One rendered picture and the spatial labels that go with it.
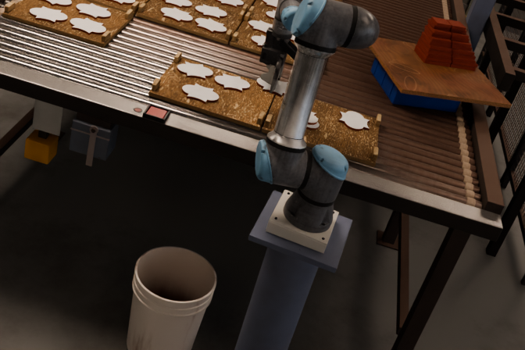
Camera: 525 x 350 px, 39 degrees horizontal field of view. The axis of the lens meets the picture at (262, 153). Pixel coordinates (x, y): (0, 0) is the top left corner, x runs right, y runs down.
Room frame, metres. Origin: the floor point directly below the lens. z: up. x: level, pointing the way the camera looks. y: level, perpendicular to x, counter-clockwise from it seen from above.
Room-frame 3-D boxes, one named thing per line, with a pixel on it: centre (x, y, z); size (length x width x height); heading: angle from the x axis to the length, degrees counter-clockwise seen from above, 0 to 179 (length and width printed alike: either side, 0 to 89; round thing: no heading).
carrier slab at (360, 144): (2.42, -0.19, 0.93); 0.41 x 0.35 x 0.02; 88
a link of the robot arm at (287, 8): (2.27, 0.01, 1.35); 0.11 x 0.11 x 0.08; 13
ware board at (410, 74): (3.01, -0.61, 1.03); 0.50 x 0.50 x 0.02; 20
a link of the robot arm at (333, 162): (1.85, -0.18, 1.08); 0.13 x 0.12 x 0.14; 103
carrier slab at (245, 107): (2.44, 0.23, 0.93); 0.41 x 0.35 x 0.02; 87
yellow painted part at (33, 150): (2.17, 0.76, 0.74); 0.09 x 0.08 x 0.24; 88
